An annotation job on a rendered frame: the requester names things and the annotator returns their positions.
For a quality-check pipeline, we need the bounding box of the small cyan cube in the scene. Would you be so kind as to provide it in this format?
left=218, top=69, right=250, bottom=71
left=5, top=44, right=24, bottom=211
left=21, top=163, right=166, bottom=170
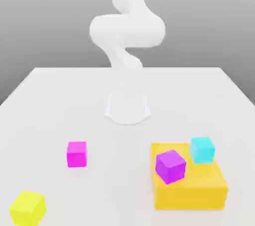
left=189, top=136, right=216, bottom=165

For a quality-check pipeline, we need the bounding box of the small yellow cube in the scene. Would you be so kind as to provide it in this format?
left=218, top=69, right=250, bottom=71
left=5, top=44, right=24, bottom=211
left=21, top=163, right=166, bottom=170
left=8, top=190, right=47, bottom=226

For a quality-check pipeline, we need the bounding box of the small purple cube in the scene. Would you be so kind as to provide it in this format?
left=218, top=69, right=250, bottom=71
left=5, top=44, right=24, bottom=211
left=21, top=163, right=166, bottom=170
left=155, top=149, right=187, bottom=185

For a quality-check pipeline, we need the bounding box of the large orange box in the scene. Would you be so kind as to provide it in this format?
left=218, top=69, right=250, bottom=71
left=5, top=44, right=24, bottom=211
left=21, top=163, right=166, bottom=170
left=150, top=142, right=229, bottom=211

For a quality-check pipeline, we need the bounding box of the small magenta cube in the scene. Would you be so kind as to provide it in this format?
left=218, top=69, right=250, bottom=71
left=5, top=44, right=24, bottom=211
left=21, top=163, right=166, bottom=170
left=66, top=140, right=88, bottom=168

